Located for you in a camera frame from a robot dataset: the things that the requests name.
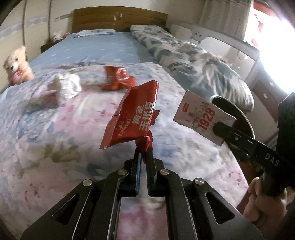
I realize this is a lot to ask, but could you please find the white 1928 paper box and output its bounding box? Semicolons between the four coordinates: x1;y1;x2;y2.
173;90;236;146

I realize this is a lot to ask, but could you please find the red corn snack bag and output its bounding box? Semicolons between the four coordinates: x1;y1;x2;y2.
100;80;159;152

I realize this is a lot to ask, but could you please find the red snack wrapper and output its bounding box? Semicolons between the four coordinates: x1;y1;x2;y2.
102;66;136;90

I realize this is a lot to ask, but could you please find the white tissue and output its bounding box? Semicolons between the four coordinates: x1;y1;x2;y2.
48;73;82;104

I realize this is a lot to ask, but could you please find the right hand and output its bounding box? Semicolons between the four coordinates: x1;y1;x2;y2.
243;177;287;231

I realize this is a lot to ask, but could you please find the grey leaf pattern duvet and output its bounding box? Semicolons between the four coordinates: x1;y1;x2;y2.
130;25;254;112

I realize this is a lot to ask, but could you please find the floral pink blue blanket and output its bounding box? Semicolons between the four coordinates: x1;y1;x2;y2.
1;63;248;239

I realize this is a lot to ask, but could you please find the grey patterned curtain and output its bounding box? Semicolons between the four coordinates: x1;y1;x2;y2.
199;0;253;40

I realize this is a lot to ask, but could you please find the blue bed sheet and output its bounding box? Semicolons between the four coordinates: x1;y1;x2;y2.
29;32;156;73

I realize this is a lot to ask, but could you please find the blue white pillow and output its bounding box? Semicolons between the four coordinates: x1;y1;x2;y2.
74;29;116;38

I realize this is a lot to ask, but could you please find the wooden headboard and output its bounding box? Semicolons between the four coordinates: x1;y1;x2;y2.
70;6;168;33

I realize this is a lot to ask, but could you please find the dark wooden nightstand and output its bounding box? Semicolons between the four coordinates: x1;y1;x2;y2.
41;40;62;53

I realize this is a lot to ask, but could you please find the cream teddy bear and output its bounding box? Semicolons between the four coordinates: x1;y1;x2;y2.
3;45;34;86

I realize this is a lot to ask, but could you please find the white bunny plush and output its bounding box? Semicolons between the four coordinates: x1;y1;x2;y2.
53;30;63;42

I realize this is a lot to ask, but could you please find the cream sliding wardrobe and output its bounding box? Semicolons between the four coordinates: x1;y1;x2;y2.
0;0;75;93

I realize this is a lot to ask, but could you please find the grey bed guard rail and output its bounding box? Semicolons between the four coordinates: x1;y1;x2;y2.
166;20;261;85

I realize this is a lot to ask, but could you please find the wall switch panel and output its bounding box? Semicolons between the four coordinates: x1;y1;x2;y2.
55;15;69;22

